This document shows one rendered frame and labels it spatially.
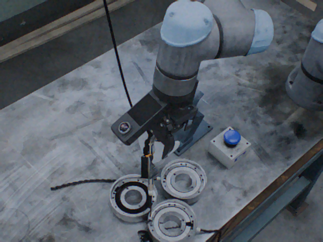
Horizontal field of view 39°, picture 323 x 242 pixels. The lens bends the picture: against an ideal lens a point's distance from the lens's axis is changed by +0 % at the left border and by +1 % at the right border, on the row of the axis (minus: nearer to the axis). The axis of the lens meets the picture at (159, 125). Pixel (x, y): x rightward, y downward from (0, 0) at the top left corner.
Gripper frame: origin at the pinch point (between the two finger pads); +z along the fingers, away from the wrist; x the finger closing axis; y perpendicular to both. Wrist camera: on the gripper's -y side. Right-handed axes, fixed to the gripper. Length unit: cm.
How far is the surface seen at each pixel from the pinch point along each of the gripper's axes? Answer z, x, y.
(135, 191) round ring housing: 11.4, 0.3, -1.7
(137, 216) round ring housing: 10.1, -5.5, -6.1
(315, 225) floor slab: 82, -25, 86
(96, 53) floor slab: 85, 115, 76
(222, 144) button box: 5.8, -4.2, 20.8
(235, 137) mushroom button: 2.6, -5.7, 22.3
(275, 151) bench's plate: 8.6, -12.3, 32.9
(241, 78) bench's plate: 7.3, 10.4, 45.0
